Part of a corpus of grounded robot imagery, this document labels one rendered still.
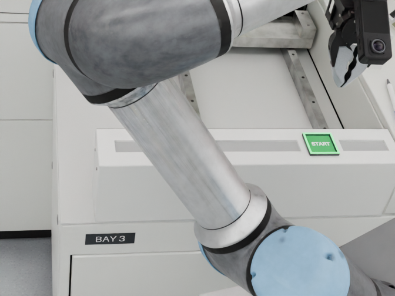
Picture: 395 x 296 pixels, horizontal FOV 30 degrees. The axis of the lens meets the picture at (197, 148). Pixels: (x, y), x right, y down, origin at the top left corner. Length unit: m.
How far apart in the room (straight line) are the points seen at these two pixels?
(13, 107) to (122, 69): 1.22
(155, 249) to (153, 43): 0.73
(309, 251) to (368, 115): 0.62
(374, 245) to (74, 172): 0.57
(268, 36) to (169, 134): 0.88
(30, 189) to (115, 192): 0.91
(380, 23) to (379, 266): 0.37
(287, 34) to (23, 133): 0.74
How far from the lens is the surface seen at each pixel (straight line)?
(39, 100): 1.94
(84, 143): 1.47
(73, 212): 1.34
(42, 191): 2.16
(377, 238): 1.20
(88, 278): 1.44
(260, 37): 1.74
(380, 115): 1.48
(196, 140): 0.93
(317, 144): 1.34
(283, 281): 0.95
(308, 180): 1.34
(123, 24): 0.73
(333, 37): 1.19
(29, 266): 2.30
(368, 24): 1.14
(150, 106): 0.88
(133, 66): 0.74
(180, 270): 1.46
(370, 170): 1.36
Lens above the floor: 1.81
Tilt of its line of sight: 42 degrees down
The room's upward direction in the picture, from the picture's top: 11 degrees clockwise
